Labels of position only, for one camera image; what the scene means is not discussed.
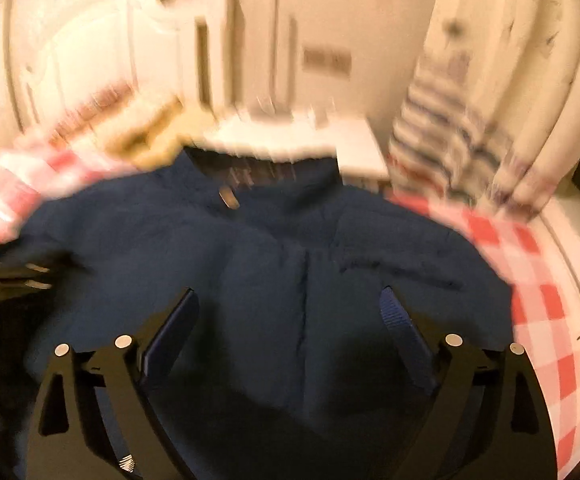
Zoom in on red white checkered bed cover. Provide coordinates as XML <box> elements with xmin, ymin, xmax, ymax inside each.
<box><xmin>0</xmin><ymin>141</ymin><xmax>580</xmax><ymax>477</ymax></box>

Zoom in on wall socket panel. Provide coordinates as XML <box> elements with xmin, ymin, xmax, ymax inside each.
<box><xmin>302</xmin><ymin>47</ymin><xmax>352</xmax><ymax>77</ymax></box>

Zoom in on white bedside table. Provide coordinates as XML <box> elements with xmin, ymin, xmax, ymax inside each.
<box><xmin>196</xmin><ymin>117</ymin><xmax>389</xmax><ymax>182</ymax></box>

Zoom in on navy blue quilted jacket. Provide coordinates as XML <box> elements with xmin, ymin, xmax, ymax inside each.
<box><xmin>0</xmin><ymin>151</ymin><xmax>512</xmax><ymax>479</ymax></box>

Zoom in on yellow blanket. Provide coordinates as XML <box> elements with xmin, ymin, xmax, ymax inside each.
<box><xmin>95</xmin><ymin>93</ymin><xmax>216</xmax><ymax>170</ymax></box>

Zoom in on nautical print curtain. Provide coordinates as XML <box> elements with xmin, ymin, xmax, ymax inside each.
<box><xmin>389</xmin><ymin>0</ymin><xmax>580</xmax><ymax>222</ymax></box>

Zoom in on white wooden headboard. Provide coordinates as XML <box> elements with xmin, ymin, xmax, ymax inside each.
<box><xmin>12</xmin><ymin>0</ymin><xmax>237</xmax><ymax>126</ymax></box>

